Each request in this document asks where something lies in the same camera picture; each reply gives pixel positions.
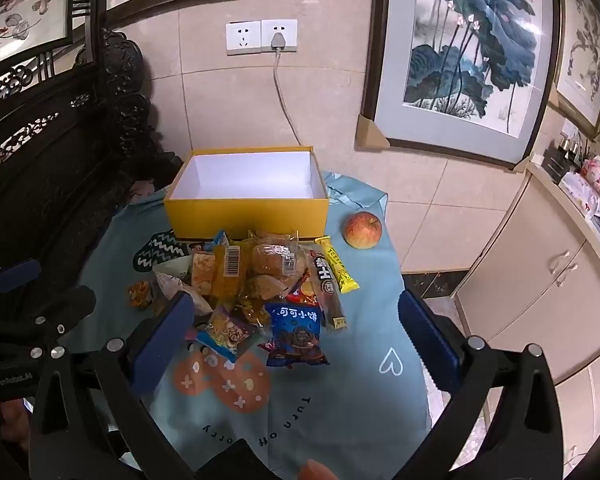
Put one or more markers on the person's right hand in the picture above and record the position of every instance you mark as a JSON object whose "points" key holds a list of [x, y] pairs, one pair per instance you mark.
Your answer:
{"points": [[317, 471]]}

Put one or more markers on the pink cloth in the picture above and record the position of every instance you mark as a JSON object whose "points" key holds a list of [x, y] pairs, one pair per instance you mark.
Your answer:
{"points": [[140, 187]]}

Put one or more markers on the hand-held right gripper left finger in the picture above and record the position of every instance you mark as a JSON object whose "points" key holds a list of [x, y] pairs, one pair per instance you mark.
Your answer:
{"points": [[162, 340]]}

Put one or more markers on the person's left hand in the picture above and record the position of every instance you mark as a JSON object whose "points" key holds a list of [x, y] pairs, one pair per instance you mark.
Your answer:
{"points": [[12, 417]]}

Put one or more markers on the floral tissue pack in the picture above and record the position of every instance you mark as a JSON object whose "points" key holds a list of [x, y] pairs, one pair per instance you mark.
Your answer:
{"points": [[587, 187]]}

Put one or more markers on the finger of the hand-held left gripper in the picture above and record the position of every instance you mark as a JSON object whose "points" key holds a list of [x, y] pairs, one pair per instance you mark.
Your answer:
{"points": [[75, 300], [15, 276]]}

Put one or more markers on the white cabinet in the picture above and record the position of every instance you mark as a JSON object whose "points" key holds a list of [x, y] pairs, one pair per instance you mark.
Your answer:
{"points": [[530, 285]]}

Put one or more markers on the cardboard corner protector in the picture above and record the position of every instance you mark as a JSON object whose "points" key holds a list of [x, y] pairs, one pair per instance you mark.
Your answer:
{"points": [[370, 135]]}

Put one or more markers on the teal printed tablecloth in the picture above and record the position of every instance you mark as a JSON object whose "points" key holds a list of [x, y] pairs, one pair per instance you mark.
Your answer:
{"points": [[330, 400]]}

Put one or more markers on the framed branch painting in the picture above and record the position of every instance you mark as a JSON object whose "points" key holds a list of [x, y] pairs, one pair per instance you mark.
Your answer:
{"points": [[585, 60]]}

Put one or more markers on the pile of snack packets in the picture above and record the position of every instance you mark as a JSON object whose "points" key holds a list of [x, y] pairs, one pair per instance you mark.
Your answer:
{"points": [[280, 265]]}

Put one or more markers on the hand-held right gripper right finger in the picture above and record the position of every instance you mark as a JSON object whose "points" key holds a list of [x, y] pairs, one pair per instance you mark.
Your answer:
{"points": [[427, 340]]}

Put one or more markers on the red apple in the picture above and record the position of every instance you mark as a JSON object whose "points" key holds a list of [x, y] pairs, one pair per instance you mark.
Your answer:
{"points": [[362, 230]]}

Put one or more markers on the white wall socket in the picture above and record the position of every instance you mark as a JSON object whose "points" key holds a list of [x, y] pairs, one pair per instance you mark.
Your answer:
{"points": [[243, 37], [291, 30]]}

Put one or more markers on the yellow cardboard box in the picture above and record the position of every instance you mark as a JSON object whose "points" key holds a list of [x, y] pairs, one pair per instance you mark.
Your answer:
{"points": [[240, 217]]}

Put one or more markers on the framed lotus painting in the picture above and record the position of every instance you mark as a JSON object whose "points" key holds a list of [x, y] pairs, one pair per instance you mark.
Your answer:
{"points": [[460, 35]]}

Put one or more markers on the dark bottle set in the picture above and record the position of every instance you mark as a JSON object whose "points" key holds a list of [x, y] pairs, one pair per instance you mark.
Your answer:
{"points": [[562, 155]]}

